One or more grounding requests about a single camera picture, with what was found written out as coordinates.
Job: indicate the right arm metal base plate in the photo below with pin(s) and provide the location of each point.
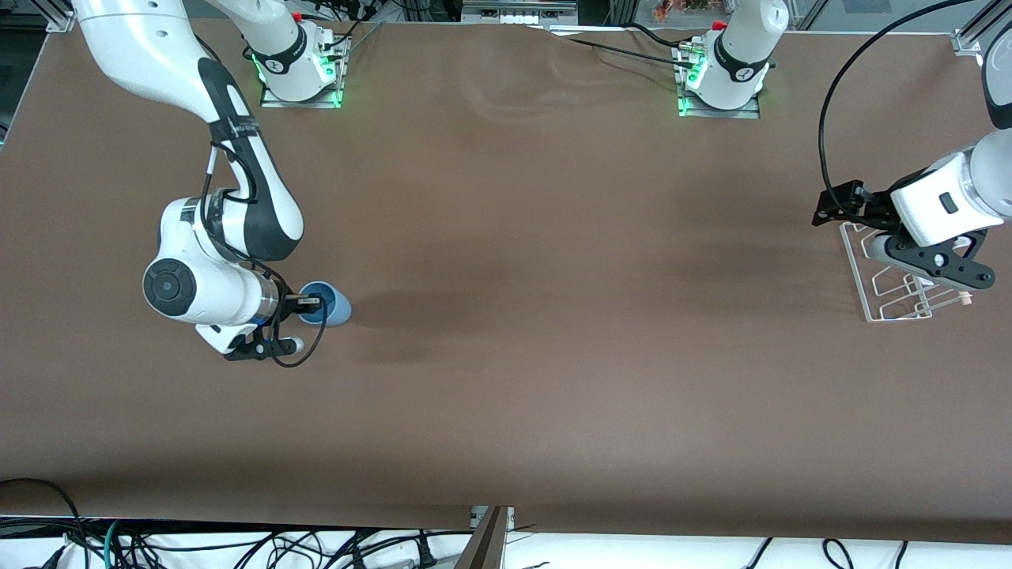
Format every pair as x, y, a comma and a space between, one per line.
273, 101

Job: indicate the aluminium frame profile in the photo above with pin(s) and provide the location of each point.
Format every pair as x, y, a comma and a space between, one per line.
968, 35

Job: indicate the dark metal post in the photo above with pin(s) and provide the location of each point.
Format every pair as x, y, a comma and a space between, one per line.
484, 549

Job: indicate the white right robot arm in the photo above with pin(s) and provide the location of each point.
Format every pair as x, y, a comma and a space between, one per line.
158, 47

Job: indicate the blue plastic cup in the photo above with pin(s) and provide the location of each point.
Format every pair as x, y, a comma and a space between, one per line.
338, 310

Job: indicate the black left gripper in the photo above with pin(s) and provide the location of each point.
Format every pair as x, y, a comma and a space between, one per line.
874, 205

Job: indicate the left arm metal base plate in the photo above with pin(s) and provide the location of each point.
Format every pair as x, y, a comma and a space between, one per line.
751, 113

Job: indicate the brown table cover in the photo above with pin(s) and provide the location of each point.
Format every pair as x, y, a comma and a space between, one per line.
506, 356

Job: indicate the white power strip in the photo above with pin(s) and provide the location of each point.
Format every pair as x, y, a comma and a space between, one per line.
522, 14

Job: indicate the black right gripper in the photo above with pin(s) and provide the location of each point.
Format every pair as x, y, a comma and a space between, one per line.
290, 302

